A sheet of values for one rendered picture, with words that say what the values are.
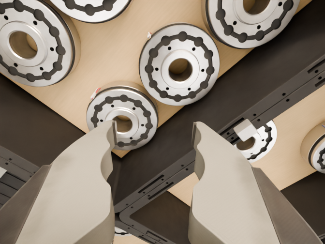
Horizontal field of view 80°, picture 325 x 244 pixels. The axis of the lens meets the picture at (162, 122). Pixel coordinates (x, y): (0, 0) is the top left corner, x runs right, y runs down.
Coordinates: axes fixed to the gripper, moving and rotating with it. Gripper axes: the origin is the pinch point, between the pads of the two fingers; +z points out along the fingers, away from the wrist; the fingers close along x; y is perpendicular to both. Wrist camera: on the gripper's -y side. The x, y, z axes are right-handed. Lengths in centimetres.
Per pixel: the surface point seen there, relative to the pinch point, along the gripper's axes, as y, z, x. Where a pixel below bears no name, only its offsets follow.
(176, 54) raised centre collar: -1.6, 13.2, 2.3
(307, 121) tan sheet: 9.6, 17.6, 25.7
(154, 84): 2.5, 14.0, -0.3
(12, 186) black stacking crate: 24.4, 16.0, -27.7
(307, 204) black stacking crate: 25.0, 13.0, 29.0
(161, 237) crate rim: 25.2, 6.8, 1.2
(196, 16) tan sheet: -5.5, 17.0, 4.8
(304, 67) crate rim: -1.9, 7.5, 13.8
